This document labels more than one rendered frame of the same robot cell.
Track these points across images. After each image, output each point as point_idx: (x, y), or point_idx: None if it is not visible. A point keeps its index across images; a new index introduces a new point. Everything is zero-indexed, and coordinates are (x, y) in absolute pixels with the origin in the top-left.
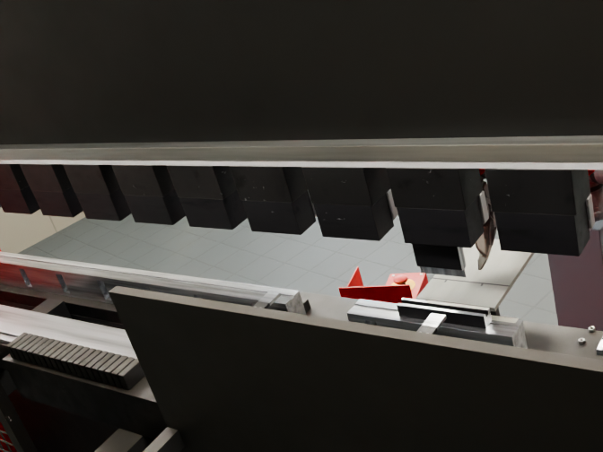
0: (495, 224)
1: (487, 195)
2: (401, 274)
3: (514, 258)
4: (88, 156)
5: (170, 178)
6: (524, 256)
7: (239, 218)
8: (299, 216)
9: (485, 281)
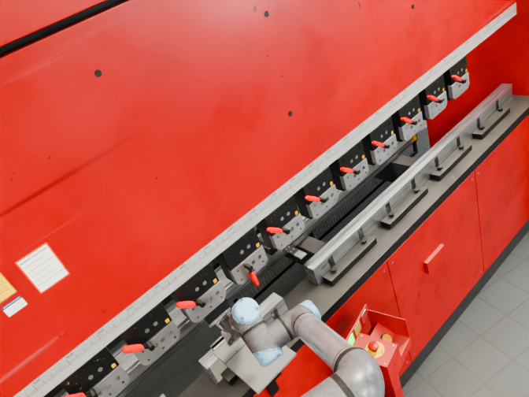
0: (229, 343)
1: (240, 335)
2: (376, 346)
3: (249, 373)
4: None
5: (333, 168)
6: (246, 379)
7: (305, 214)
8: (264, 238)
9: (238, 353)
